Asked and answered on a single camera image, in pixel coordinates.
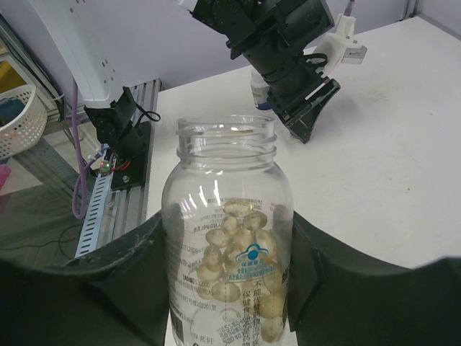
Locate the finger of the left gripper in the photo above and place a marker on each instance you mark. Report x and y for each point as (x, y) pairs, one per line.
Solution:
(302, 123)

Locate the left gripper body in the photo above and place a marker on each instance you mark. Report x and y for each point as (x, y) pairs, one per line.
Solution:
(291, 91)

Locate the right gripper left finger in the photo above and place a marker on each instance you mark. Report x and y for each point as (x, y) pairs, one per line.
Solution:
(115, 295)

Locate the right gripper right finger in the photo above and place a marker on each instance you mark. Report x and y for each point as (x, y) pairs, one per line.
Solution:
(341, 296)

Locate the clear bottle orange pills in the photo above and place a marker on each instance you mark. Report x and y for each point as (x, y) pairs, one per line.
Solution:
(227, 213)

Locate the white cap pill bottle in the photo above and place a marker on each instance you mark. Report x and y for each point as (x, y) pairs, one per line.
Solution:
(259, 90)

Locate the white perforated basket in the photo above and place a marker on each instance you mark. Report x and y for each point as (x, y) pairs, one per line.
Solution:
(26, 129)

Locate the white slotted cable duct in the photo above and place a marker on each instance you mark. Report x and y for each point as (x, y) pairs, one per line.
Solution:
(94, 214)

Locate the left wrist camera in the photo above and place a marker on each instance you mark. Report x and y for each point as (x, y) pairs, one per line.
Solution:
(340, 46)

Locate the aluminium mounting rail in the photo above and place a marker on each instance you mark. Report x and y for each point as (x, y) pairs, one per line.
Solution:
(125, 207)

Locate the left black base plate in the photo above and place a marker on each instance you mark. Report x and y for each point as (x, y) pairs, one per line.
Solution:
(120, 126)

